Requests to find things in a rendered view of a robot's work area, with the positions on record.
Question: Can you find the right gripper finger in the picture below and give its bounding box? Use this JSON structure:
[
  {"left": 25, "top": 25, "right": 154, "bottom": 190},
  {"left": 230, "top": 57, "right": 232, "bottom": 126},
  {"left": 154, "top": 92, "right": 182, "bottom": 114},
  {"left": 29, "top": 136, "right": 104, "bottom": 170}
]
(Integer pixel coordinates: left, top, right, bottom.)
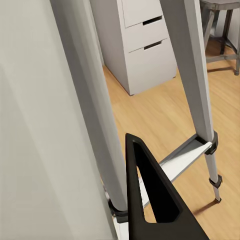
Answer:
[{"left": 125, "top": 133, "right": 210, "bottom": 240}]

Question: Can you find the camera tripod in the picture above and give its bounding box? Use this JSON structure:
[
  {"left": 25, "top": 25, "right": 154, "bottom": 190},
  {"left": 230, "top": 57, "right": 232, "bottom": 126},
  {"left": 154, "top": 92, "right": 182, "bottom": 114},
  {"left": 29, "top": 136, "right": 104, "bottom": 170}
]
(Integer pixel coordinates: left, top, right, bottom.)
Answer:
[{"left": 0, "top": 0, "right": 223, "bottom": 240}]

